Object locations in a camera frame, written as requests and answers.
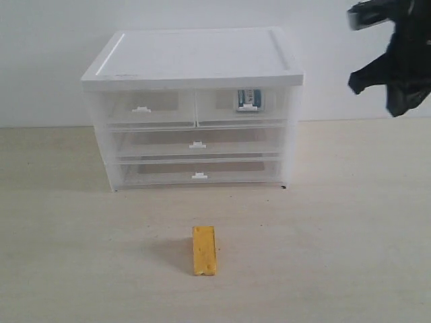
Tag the bottom wide clear drawer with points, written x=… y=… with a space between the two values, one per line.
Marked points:
x=258 y=170

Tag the white plastic drawer cabinet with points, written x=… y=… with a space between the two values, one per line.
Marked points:
x=191 y=60

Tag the wide clear drawer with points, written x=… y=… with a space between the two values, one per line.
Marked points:
x=191 y=142
x=258 y=170

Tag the middle wide clear drawer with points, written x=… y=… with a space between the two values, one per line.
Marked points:
x=191 y=142

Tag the white bottle teal label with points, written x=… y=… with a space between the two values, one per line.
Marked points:
x=250 y=100

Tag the yellow cheese wedge toy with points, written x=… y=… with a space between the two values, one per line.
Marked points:
x=204 y=251

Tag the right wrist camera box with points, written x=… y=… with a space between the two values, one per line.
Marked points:
x=365 y=14

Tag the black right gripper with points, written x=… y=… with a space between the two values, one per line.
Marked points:
x=404 y=68

